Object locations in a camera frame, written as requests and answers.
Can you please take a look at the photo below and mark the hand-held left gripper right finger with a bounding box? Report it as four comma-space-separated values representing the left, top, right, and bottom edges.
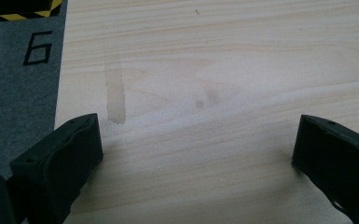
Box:
292, 114, 359, 224

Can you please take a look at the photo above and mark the black striped-edge stand base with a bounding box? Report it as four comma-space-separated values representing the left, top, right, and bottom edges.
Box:
0, 0, 63, 22

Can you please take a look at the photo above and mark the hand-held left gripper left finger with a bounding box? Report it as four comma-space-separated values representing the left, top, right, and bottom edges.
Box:
9, 113, 104, 224

